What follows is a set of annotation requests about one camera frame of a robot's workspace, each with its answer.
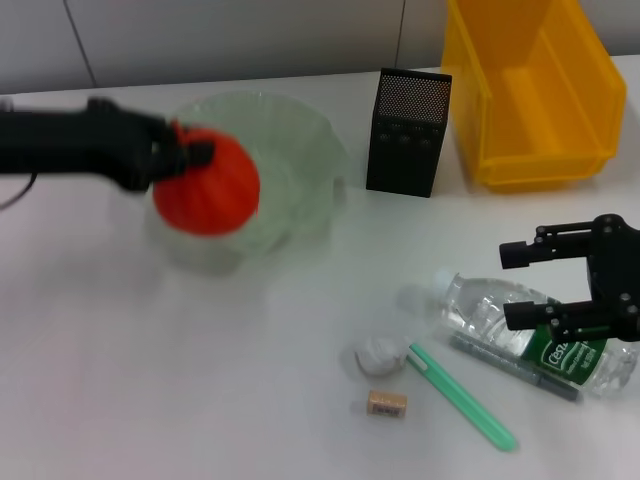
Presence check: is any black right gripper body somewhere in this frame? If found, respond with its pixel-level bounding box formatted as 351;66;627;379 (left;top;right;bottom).
583;213;640;344

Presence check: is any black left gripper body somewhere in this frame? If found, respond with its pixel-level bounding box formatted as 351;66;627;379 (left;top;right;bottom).
0;97;175;195

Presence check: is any clear green-label water bottle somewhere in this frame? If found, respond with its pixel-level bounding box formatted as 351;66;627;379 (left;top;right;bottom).
433;271;640;400

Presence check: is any green pen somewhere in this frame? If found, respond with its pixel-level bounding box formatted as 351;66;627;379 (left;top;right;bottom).
407;341;518;454

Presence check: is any white paper ball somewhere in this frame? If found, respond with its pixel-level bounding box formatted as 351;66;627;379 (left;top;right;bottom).
354;335;409;377

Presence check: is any grey marker pen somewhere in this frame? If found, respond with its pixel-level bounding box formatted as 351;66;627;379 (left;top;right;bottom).
448;333;584;403

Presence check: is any green glass fruit plate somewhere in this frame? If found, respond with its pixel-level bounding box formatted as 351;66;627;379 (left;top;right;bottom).
144;90;350;274

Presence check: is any black mesh pen holder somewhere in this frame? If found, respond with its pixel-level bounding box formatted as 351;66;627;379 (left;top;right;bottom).
365;67;454;199

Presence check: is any yellow plastic bin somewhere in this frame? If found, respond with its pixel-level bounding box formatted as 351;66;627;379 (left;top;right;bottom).
439;0;629;195

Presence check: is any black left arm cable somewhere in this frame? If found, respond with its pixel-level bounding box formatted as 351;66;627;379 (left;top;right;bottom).
0;172;36;211

